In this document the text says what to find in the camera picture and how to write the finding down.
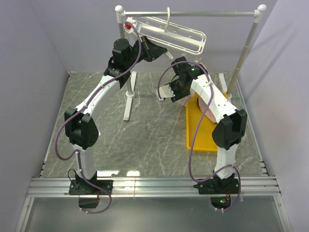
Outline yellow plastic tray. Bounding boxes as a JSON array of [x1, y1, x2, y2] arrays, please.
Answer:
[[186, 94, 217, 153]]

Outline white metal clothes rack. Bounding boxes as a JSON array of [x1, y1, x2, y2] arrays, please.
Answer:
[[114, 4, 268, 121]]

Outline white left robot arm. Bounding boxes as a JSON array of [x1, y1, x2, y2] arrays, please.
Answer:
[[65, 36, 168, 214]]

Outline pink underwear in tray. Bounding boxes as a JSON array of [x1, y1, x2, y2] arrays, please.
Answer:
[[197, 97, 220, 123]]

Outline white end hanger clip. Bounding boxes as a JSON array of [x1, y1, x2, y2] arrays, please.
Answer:
[[194, 56, 203, 64]]

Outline white plastic clip hanger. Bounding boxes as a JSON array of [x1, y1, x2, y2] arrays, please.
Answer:
[[125, 8, 207, 56]]

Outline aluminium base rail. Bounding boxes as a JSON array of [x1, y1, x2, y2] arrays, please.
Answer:
[[16, 176, 292, 232]]

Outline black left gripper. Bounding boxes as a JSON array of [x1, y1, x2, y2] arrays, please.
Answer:
[[126, 36, 168, 69]]

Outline white pink underwear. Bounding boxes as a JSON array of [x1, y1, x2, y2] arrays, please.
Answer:
[[183, 61, 207, 106]]

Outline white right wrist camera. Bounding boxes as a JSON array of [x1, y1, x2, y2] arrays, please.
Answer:
[[157, 84, 175, 101]]

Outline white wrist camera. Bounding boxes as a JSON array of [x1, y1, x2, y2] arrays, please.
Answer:
[[157, 84, 175, 101], [124, 19, 142, 36]]

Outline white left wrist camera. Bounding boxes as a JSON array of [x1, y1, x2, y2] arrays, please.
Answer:
[[124, 19, 142, 36]]

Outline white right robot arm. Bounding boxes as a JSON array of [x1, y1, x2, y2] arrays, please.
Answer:
[[171, 57, 247, 194]]

